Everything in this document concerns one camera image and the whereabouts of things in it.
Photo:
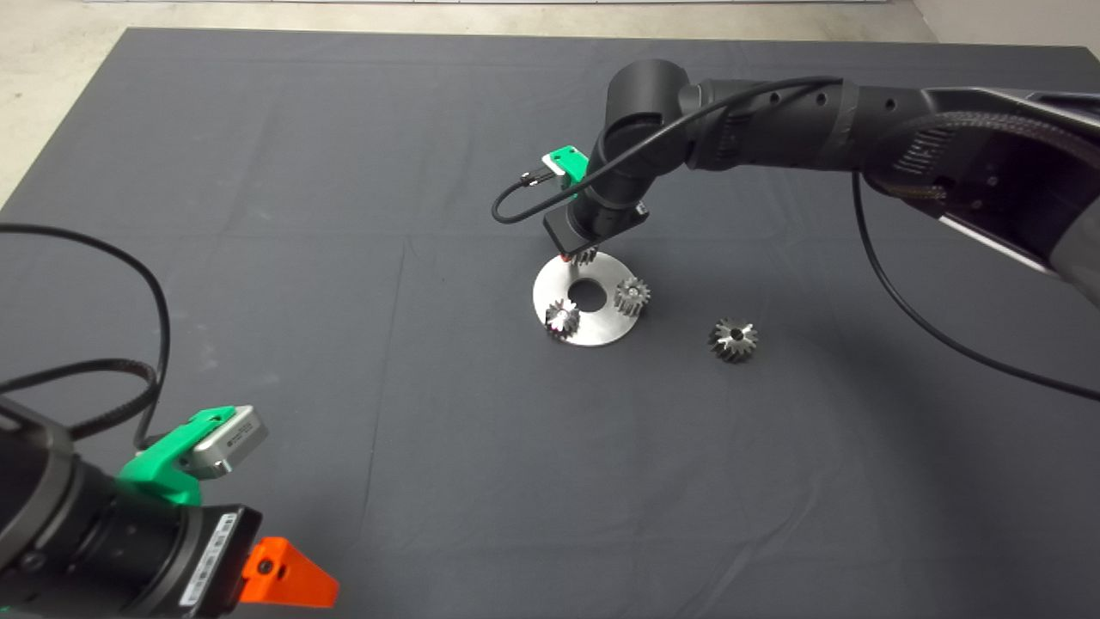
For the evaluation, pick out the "large steel gear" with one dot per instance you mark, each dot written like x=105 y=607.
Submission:
x=733 y=341

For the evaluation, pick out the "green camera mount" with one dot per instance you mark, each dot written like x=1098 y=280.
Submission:
x=155 y=473
x=571 y=161

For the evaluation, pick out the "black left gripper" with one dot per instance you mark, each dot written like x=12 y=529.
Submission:
x=210 y=559

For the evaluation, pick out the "green left camera mount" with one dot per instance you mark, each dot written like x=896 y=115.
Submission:
x=155 y=473

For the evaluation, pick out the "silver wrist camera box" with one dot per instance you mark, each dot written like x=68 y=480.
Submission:
x=553 y=166
x=232 y=440

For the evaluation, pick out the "green right camera mount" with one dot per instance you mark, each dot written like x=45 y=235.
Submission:
x=571 y=161

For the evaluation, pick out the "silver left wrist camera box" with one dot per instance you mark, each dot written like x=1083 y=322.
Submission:
x=232 y=440

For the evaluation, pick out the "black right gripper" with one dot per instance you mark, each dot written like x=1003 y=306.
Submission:
x=576 y=230

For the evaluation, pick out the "small steel gear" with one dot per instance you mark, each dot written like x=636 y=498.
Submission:
x=632 y=296
x=563 y=320
x=587 y=255

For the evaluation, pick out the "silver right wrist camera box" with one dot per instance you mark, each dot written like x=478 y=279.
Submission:
x=553 y=166

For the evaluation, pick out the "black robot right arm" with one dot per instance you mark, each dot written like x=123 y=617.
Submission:
x=816 y=125

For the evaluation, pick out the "dark grey table cloth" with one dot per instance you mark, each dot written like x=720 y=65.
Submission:
x=430 y=430

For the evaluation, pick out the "round metal plate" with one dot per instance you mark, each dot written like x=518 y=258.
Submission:
x=601 y=327

